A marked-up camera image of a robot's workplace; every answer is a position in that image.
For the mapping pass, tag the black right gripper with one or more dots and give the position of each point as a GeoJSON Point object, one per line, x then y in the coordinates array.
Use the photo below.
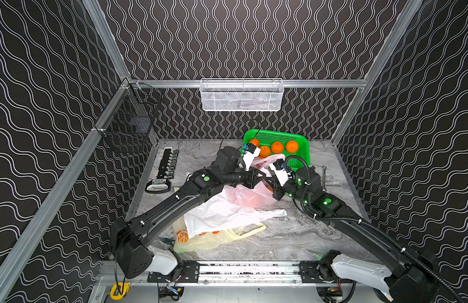
{"type": "Point", "coordinates": [277, 188]}

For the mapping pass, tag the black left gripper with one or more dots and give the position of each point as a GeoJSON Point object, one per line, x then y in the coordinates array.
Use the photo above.
{"type": "Point", "coordinates": [253, 177]}

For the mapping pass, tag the pink plastic bag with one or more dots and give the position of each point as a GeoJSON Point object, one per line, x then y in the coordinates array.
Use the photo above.
{"type": "Point", "coordinates": [261, 195]}

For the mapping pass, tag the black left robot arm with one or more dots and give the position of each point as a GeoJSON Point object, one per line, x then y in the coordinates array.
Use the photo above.
{"type": "Point", "coordinates": [130, 240]}

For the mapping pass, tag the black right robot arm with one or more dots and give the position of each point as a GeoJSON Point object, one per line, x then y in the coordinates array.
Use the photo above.
{"type": "Point", "coordinates": [402, 273]}

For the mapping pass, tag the orange centre bottom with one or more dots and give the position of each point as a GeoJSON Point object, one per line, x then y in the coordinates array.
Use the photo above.
{"type": "Point", "coordinates": [265, 151]}

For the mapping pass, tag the orange far left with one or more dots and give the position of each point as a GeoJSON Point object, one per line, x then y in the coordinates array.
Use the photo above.
{"type": "Point", "coordinates": [255, 142]}

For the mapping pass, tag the large orange middle right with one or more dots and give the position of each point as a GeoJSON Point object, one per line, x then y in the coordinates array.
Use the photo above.
{"type": "Point", "coordinates": [277, 148]}

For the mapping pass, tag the large orange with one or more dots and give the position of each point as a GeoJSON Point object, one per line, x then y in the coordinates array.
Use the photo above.
{"type": "Point", "coordinates": [277, 148]}
{"type": "Point", "coordinates": [292, 147]}

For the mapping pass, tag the white plastic bag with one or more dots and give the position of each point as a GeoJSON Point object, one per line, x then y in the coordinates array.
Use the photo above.
{"type": "Point", "coordinates": [221, 215]}

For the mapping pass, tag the large orange top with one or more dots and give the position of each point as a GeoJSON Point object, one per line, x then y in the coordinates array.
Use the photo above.
{"type": "Point", "coordinates": [292, 147]}

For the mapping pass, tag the green plastic basket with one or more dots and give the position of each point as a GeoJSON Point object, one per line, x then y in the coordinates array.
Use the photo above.
{"type": "Point", "coordinates": [267, 138]}

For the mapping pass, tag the silver wrench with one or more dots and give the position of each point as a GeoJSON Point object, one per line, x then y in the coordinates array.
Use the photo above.
{"type": "Point", "coordinates": [323, 178]}

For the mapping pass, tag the yellow bag with orange print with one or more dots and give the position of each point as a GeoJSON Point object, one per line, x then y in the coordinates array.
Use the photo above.
{"type": "Point", "coordinates": [210, 240]}

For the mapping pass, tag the yellow tape measure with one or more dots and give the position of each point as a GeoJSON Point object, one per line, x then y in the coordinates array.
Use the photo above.
{"type": "Point", "coordinates": [119, 291]}

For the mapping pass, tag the socket set rail holder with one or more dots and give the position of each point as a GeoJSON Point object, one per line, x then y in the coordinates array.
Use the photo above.
{"type": "Point", "coordinates": [166, 172]}

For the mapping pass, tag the white wire mesh basket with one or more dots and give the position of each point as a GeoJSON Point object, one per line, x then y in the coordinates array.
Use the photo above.
{"type": "Point", "coordinates": [246, 95]}

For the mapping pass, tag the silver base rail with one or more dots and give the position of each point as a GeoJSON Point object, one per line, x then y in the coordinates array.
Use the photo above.
{"type": "Point", "coordinates": [238, 273]}

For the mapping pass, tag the black wire basket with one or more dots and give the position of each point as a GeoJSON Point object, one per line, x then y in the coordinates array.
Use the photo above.
{"type": "Point", "coordinates": [128, 128]}

